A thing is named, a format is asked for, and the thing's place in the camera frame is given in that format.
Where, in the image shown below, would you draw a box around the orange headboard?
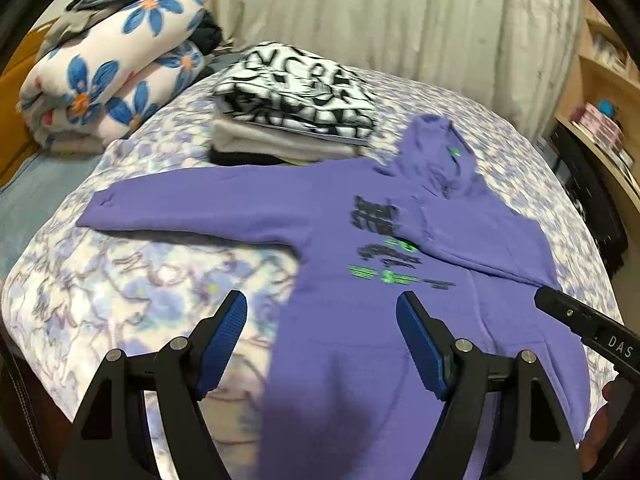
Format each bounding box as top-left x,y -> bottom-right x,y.
0,25 -> 61,186

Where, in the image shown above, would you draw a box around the black bag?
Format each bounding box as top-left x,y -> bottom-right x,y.
547,122 -> 628,281

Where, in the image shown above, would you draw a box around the stack of pink boxes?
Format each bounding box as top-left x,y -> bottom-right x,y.
570,102 -> 626,148

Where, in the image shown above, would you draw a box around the white curtain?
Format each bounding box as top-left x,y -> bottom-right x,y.
200,0 -> 586,141

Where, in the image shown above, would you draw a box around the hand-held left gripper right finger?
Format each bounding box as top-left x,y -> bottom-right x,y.
395,291 -> 583,480

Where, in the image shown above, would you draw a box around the wooden shelf unit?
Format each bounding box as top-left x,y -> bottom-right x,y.
552,0 -> 640,221

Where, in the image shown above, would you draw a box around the dark cloth pile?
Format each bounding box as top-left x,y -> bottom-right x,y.
192,10 -> 223,56

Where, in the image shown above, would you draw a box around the light blue bed sheet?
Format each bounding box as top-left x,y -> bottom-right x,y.
0,150 -> 108,281

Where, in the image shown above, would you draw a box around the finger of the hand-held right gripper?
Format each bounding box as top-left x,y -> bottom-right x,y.
534,285 -> 640,376

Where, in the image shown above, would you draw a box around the cream folded garment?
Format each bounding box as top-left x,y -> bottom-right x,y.
210,117 -> 368,161

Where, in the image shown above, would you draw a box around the folded blue floral blanket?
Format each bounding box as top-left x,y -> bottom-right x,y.
20,0 -> 208,153

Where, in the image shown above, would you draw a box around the person's right hand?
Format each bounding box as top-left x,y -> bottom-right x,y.
586,380 -> 632,467

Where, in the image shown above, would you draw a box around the purple hoodie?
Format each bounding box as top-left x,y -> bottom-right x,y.
75,114 -> 591,480

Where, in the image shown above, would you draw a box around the grey folded clothes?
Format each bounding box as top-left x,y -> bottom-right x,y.
37,0 -> 161,56

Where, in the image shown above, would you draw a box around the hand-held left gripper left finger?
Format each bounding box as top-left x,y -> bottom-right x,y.
70,290 -> 248,480

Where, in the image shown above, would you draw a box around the black white printed folded garment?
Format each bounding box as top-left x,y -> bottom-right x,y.
212,42 -> 378,147

